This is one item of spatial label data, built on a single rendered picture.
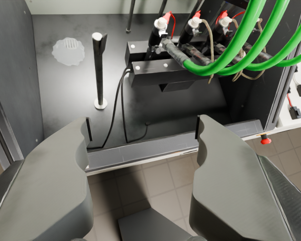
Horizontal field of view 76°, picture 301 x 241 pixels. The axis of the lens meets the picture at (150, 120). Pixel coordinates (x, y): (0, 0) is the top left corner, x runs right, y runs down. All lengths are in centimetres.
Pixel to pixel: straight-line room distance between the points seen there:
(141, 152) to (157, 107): 22
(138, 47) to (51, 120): 33
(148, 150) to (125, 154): 6
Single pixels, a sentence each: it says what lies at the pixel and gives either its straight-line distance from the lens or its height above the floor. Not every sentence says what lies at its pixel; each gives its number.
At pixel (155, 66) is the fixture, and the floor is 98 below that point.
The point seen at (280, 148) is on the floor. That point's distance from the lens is 209.
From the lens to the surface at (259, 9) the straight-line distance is 23.
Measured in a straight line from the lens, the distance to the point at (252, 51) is 34.
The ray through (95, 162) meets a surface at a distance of 47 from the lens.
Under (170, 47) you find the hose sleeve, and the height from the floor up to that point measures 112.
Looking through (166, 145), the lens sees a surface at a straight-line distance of 50.
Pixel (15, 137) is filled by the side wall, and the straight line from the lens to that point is 44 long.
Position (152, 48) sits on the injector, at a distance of 49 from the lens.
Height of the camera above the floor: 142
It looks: 70 degrees down
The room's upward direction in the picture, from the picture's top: 40 degrees clockwise
